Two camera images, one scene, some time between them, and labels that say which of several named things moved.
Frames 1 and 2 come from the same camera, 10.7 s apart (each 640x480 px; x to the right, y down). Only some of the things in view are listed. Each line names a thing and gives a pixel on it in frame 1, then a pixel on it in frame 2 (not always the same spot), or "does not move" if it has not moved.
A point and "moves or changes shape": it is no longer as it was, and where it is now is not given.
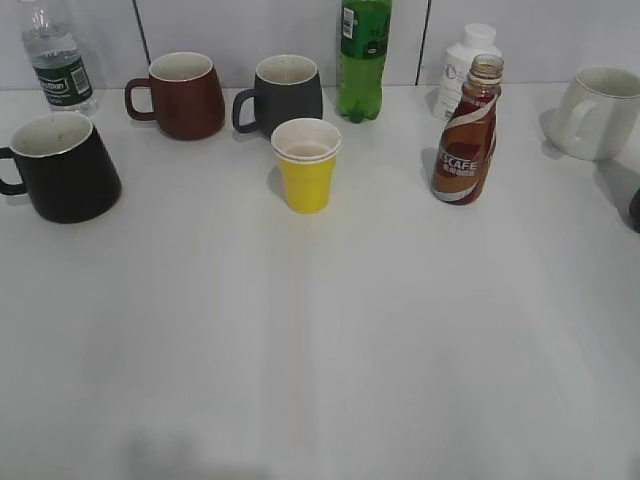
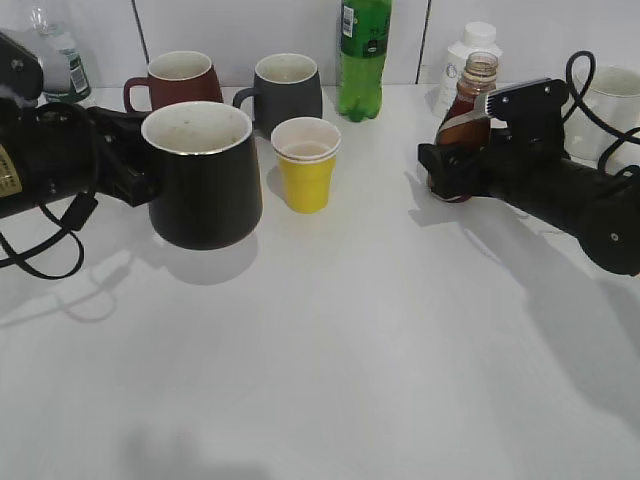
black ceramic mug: (66, 171) moves or changes shape
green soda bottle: (364, 31) does not move
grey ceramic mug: (286, 87) does not move
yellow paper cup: (307, 149) does not move
